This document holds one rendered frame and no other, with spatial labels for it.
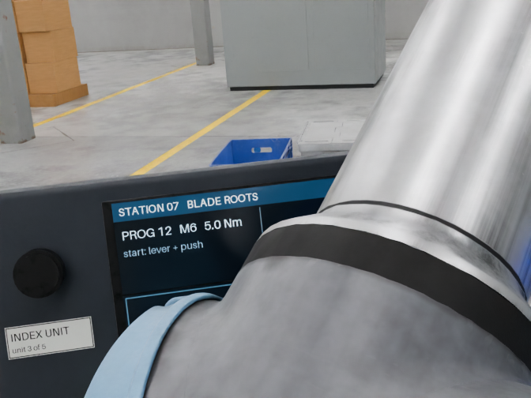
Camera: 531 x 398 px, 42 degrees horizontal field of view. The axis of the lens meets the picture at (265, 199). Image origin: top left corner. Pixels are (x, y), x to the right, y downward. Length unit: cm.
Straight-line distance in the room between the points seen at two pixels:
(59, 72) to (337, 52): 332
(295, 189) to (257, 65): 796
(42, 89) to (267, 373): 870
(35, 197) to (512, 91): 27
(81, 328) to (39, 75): 845
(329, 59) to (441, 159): 791
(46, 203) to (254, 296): 23
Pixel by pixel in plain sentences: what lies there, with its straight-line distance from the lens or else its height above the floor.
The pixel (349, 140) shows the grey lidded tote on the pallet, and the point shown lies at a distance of 376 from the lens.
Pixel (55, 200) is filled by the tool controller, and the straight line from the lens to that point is 43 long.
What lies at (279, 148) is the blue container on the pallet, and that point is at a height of 30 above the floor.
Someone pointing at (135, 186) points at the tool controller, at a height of 125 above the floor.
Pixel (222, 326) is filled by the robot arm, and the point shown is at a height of 126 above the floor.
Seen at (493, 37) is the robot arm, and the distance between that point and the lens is 29.
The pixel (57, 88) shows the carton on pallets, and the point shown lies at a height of 19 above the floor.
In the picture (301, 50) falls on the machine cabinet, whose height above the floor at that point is 46.
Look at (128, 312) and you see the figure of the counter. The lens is 43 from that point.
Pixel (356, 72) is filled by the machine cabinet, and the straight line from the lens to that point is 812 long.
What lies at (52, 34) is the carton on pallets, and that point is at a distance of 877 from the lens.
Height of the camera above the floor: 137
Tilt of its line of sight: 18 degrees down
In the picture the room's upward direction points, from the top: 4 degrees counter-clockwise
